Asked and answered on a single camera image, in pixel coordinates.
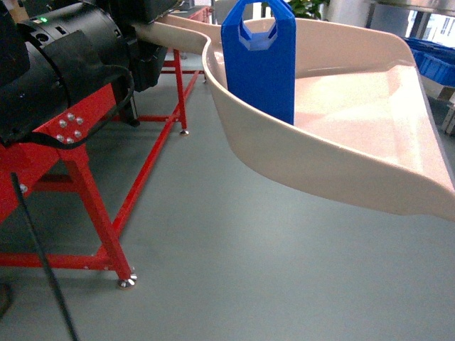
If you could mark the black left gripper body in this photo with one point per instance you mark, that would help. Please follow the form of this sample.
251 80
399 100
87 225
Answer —
145 59

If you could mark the blue plastic part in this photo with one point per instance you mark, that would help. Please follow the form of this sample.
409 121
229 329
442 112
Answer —
260 66

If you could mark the beige plastic dustpan tray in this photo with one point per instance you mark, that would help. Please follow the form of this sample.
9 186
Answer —
363 132

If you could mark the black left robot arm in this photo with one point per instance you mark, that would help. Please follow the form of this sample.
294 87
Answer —
55 60

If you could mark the blue bin on shelf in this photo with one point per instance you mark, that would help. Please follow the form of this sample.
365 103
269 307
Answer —
433 60

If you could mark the green potted plant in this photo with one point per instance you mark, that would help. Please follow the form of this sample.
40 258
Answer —
308 9

